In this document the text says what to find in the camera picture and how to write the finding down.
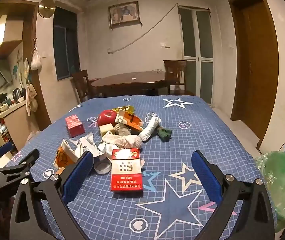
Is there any gold foil wrapper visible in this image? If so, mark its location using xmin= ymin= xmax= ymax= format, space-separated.
xmin=112 ymin=104 xmax=135 ymax=115

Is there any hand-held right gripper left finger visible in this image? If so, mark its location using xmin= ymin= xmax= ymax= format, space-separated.
xmin=10 ymin=151 xmax=94 ymax=240

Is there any green cloth bundle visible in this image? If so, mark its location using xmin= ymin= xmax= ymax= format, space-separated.
xmin=157 ymin=126 xmax=173 ymax=143

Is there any dark wall window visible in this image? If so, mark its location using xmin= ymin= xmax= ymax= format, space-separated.
xmin=53 ymin=6 xmax=81 ymax=82

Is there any blue star-print tablecloth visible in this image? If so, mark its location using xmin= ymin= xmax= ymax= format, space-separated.
xmin=1 ymin=94 xmax=277 ymax=240

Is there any round gold wall clock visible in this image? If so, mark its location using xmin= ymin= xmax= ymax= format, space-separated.
xmin=38 ymin=0 xmax=56 ymax=18

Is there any wall cable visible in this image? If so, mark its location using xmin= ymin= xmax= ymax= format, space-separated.
xmin=107 ymin=3 xmax=179 ymax=55

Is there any brown wooden door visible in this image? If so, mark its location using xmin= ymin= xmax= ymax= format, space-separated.
xmin=229 ymin=0 xmax=279 ymax=150

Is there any wooden dining chair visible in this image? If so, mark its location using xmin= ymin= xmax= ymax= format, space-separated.
xmin=70 ymin=69 xmax=103 ymax=103
xmin=163 ymin=60 xmax=195 ymax=96

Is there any small red box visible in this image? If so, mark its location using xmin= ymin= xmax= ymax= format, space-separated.
xmin=65 ymin=114 xmax=85 ymax=138

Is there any hanging beige cloth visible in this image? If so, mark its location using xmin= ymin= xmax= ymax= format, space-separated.
xmin=25 ymin=82 xmax=38 ymax=117

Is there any beige sponge block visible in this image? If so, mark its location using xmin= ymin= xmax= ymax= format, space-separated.
xmin=99 ymin=123 xmax=114 ymax=135

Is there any dark wooden dining table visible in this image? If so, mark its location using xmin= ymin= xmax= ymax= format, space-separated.
xmin=91 ymin=70 xmax=180 ymax=97

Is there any hanging white plastic bag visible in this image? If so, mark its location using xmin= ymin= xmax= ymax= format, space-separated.
xmin=30 ymin=38 xmax=43 ymax=70

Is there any bin with green bag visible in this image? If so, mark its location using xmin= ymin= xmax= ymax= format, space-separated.
xmin=254 ymin=151 xmax=285 ymax=233

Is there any kitchen counter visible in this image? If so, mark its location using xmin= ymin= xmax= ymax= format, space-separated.
xmin=0 ymin=100 xmax=30 ymax=160

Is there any flower wall decal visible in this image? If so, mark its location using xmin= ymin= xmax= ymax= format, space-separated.
xmin=11 ymin=50 xmax=33 ymax=85

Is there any orange paper carton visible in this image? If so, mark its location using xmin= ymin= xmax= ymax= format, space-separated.
xmin=114 ymin=110 xmax=144 ymax=132

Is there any orange snack packet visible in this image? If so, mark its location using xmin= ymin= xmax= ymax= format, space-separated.
xmin=53 ymin=139 xmax=79 ymax=169

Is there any red cigarette pack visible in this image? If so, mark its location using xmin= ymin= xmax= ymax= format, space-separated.
xmin=107 ymin=147 xmax=143 ymax=192

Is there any black electric kettle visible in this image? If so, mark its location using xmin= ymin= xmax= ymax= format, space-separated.
xmin=12 ymin=87 xmax=27 ymax=103

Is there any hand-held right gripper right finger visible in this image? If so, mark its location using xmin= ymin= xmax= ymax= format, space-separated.
xmin=191 ymin=150 xmax=275 ymax=240

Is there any framed wall picture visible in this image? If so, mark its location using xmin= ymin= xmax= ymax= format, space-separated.
xmin=107 ymin=1 xmax=141 ymax=29

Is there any rolled white sock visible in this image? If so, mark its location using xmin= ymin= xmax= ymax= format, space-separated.
xmin=138 ymin=114 xmax=162 ymax=143

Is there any crumpled white paper wrapper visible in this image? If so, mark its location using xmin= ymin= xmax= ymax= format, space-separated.
xmin=69 ymin=132 xmax=108 ymax=159

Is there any wooden wall cabinet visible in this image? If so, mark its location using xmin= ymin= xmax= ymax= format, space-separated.
xmin=0 ymin=15 xmax=24 ymax=63

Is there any red apple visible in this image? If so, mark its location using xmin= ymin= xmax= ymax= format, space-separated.
xmin=97 ymin=109 xmax=119 ymax=128

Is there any knotted beige sock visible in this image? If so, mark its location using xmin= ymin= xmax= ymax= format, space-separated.
xmin=102 ymin=124 xmax=143 ymax=149

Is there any frosted glass double door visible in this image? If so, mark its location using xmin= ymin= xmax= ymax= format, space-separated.
xmin=179 ymin=5 xmax=214 ymax=105

